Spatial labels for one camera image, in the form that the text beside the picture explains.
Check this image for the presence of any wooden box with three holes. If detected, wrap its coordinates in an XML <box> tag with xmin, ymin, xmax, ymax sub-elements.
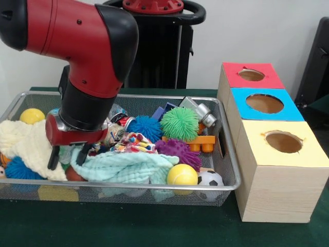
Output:
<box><xmin>216</xmin><ymin>61</ymin><xmax>329</xmax><ymax>223</ymax></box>

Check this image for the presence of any yellow smiley ball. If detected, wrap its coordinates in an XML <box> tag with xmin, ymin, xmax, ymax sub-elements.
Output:
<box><xmin>20</xmin><ymin>108</ymin><xmax>46</xmax><ymax>125</ymax></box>

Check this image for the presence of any silver mesh bin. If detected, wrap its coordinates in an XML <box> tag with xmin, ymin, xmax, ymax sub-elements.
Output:
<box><xmin>0</xmin><ymin>90</ymin><xmax>242</xmax><ymax>207</ymax></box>

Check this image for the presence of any green spiky rubber ball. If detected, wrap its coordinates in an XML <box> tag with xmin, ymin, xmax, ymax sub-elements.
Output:
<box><xmin>160</xmin><ymin>107</ymin><xmax>200</xmax><ymax>142</ymax></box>

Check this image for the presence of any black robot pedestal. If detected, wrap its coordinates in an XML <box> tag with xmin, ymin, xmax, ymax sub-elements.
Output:
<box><xmin>102</xmin><ymin>0</ymin><xmax>206</xmax><ymax>90</ymax></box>

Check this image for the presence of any yellow tennis ball toy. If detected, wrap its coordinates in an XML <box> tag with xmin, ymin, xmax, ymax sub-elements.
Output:
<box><xmin>167</xmin><ymin>164</ymin><xmax>198</xmax><ymax>186</ymax></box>

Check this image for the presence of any small soccer ball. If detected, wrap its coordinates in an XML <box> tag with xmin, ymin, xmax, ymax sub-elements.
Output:
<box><xmin>197</xmin><ymin>171</ymin><xmax>225</xmax><ymax>187</ymax></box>

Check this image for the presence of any black upright panel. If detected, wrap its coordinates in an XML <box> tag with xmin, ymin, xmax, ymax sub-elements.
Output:
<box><xmin>294</xmin><ymin>16</ymin><xmax>329</xmax><ymax>109</ymax></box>

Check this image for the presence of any dark green table cloth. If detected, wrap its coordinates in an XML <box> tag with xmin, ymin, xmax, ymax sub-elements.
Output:
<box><xmin>307</xmin><ymin>94</ymin><xmax>329</xmax><ymax>110</ymax></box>
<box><xmin>0</xmin><ymin>86</ymin><xmax>329</xmax><ymax>247</ymax></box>

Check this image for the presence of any blue spiky rubber ball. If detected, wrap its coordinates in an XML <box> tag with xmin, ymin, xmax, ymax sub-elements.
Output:
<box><xmin>126</xmin><ymin>115</ymin><xmax>162</xmax><ymax>136</ymax></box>

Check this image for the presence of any mint green muslin cloth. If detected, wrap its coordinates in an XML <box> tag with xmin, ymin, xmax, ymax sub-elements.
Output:
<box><xmin>70</xmin><ymin>148</ymin><xmax>180</xmax><ymax>185</ymax></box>

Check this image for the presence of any orange toy brick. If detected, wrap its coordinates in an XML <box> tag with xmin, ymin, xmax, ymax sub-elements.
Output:
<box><xmin>161</xmin><ymin>135</ymin><xmax>216</xmax><ymax>152</ymax></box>

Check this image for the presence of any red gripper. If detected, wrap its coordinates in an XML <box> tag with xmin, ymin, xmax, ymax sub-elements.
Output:
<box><xmin>45</xmin><ymin>114</ymin><xmax>108</xmax><ymax>170</ymax></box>

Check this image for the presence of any purple spiky rubber ball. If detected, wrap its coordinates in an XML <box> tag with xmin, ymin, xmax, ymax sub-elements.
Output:
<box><xmin>155</xmin><ymin>138</ymin><xmax>203</xmax><ymax>172</ymax></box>

